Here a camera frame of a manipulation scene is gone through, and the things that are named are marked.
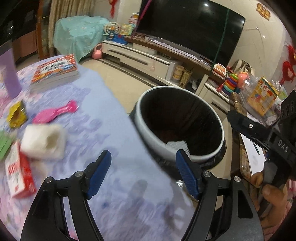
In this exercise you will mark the purple tumbler bottle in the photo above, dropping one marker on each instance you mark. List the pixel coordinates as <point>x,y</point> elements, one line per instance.
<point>8,70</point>

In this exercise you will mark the pink kettlebell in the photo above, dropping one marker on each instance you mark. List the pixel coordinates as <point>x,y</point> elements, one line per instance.
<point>97,52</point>

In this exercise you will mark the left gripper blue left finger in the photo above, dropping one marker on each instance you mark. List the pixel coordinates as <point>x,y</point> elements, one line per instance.
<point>46,219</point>

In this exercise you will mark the toy ferris wheel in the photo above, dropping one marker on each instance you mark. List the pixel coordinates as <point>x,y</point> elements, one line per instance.
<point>111,29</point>

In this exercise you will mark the teal cloth covered furniture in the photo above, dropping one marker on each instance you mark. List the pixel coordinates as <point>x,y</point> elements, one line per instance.
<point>78,35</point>

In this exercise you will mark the yellow cartoon box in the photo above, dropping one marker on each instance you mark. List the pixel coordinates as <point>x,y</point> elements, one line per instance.
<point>262,97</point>

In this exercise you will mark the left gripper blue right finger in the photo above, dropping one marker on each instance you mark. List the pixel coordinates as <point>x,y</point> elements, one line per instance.
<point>225,210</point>

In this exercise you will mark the green cardboard box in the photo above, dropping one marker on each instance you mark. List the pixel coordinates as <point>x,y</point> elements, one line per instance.
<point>5,143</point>

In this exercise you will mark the white TV cabinet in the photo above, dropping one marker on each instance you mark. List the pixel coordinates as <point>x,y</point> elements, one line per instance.
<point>148,64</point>

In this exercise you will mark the black and white trash bin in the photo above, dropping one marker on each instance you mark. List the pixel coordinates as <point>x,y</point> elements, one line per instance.
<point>166,114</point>

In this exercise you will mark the person's right hand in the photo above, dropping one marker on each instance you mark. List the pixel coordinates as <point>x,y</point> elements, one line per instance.
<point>281,201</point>

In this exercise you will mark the white foam block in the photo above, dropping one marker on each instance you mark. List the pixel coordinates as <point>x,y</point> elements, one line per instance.
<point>44,141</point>

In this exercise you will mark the rainbow ring stacking toy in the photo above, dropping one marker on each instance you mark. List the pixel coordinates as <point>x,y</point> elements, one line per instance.
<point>229,85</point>

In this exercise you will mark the yellow crumpled snack wrapper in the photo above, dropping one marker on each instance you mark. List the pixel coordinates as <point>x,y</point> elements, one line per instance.
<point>17,115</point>

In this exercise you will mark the black flat screen television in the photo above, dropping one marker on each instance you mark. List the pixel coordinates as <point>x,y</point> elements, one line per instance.
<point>205,27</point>

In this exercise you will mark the red white milk carton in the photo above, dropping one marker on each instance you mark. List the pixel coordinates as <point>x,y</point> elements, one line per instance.
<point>18,173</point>

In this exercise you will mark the beige patterned curtain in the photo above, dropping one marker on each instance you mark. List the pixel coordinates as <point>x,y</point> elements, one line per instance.
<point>66,8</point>

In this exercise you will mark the red hanging knot decoration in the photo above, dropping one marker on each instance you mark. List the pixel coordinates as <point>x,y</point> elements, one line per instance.
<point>112,10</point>

